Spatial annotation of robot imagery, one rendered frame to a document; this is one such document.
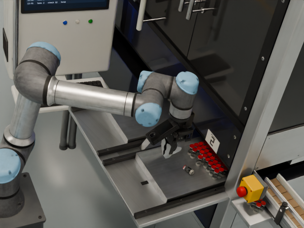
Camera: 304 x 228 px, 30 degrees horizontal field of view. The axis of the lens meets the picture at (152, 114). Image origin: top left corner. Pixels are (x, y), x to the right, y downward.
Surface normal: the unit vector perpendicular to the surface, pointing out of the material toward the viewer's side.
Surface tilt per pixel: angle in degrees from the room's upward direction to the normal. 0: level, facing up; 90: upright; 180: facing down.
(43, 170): 0
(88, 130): 0
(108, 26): 90
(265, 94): 90
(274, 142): 90
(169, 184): 0
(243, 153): 90
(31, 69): 10
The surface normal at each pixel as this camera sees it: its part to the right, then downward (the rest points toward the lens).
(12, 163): 0.14, -0.66
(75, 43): 0.35, 0.65
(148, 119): -0.15, 0.63
